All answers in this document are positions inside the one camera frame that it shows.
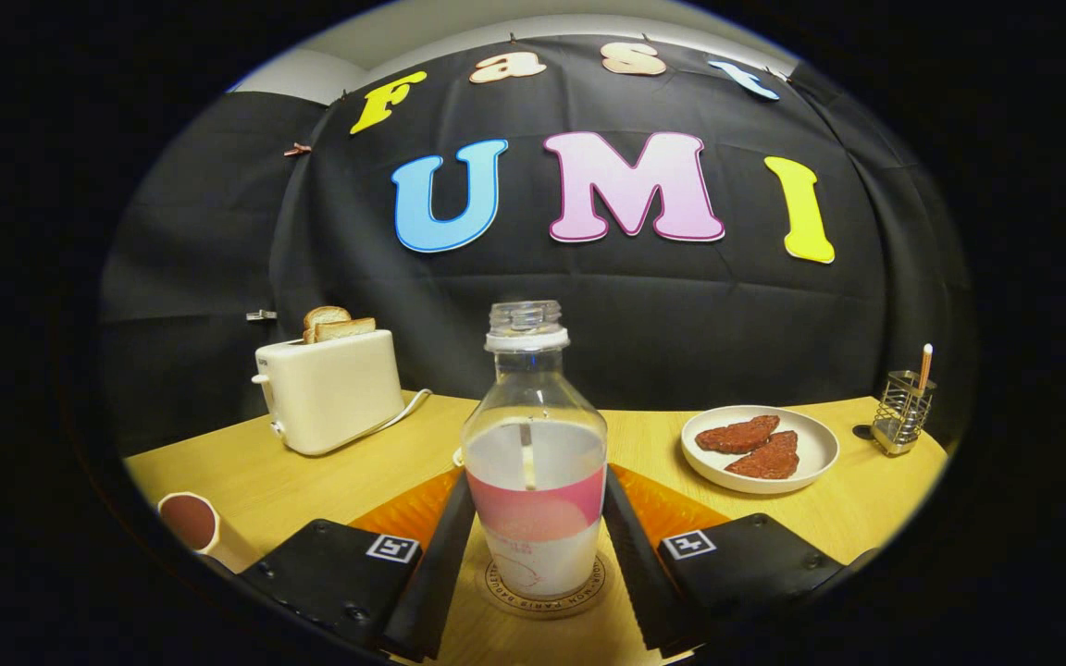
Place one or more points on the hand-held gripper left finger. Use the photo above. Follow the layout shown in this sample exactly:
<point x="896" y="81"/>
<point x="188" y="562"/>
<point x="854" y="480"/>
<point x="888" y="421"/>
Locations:
<point x="436" y="583"/>

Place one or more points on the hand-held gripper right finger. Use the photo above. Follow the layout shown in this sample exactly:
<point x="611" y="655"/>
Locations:
<point x="639" y="573"/>

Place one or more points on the round wooden coaster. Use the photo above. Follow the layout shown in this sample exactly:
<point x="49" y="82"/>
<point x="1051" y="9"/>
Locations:
<point x="533" y="606"/>

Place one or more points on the clear plastic juice bottle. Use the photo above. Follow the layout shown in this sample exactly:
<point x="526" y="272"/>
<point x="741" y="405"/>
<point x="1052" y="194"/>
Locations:
<point x="533" y="499"/>

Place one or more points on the red meat patty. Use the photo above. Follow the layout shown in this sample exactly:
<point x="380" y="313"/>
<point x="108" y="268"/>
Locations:
<point x="769" y="460"/>
<point x="737" y="435"/>

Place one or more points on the wooden table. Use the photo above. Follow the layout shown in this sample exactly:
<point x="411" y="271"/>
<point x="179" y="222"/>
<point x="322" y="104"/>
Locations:
<point x="246" y="481"/>

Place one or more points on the cream toaster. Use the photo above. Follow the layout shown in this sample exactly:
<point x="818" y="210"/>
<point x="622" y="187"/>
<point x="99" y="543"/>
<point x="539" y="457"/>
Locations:
<point x="329" y="393"/>

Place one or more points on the white round plate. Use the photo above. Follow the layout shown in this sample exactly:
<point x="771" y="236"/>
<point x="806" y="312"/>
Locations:
<point x="820" y="449"/>

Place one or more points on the black backdrop cloth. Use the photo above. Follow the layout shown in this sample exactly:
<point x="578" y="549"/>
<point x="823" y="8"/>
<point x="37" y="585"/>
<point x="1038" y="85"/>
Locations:
<point x="644" y="314"/>

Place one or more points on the toast slice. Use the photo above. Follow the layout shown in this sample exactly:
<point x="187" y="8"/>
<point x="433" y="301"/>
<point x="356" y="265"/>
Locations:
<point x="348" y="328"/>
<point x="325" y="316"/>

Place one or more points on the silver metal clip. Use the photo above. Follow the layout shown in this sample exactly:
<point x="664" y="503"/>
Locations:
<point x="261" y="315"/>

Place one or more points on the wooden pencil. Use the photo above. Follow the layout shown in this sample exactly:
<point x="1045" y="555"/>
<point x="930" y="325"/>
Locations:
<point x="924" y="365"/>

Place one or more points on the copper metal clip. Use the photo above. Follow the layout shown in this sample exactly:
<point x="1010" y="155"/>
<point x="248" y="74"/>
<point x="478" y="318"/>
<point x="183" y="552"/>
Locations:
<point x="297" y="149"/>

